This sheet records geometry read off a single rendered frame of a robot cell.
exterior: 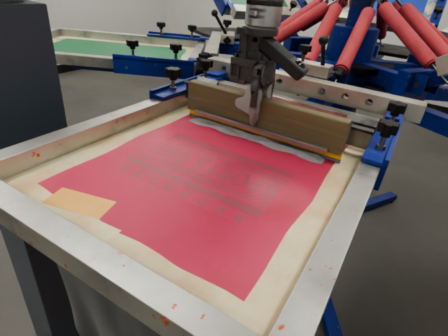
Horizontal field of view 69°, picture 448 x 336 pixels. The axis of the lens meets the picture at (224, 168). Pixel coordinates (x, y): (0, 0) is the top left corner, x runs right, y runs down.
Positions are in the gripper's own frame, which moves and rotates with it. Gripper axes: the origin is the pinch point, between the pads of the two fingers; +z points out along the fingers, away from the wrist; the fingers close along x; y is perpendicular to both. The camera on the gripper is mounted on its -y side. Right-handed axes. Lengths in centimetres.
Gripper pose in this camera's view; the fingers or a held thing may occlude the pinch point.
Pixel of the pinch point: (259, 119)
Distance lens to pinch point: 79.2
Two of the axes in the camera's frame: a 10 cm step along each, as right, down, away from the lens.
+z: -0.6, 8.7, 5.0
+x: -5.2, 4.0, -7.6
